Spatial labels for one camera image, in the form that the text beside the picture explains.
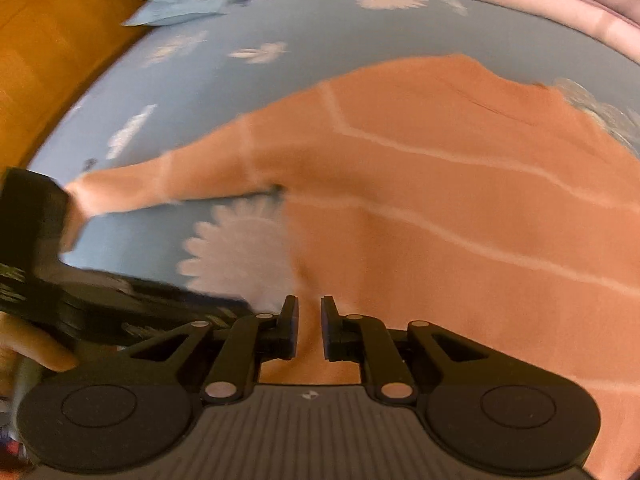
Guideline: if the orange knit sweater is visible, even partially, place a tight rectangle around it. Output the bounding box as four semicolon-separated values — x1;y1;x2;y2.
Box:
64;52;640;480

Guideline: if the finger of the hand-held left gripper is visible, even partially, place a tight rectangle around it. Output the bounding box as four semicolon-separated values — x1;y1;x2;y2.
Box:
119;276;252;347

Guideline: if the person's left hand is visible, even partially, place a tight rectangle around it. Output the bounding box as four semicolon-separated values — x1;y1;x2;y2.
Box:
0;315;81;397

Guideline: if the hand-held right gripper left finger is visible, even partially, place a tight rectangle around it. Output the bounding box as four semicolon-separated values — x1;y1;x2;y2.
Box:
131;295;300;406

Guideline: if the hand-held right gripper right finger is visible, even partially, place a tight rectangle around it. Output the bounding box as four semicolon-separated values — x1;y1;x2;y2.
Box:
320;295;494;407

